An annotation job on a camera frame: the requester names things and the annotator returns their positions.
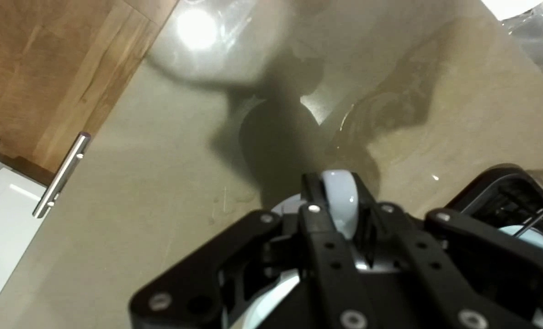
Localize white ceramic cup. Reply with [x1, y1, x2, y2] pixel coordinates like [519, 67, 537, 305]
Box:
[223, 167, 369, 329]

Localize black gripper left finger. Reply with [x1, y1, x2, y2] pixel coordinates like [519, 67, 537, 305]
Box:
[128, 171, 382, 329]

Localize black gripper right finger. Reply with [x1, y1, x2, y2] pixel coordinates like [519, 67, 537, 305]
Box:
[349, 171, 543, 329]

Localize white plate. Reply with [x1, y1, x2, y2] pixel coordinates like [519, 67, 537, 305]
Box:
[479, 0, 543, 21]

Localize lavender base cabinets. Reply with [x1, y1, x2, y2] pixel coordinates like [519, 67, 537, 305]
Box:
[0, 158, 47, 325]

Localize long silver bar handle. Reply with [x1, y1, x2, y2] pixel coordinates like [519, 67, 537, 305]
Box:
[31, 129, 93, 220]

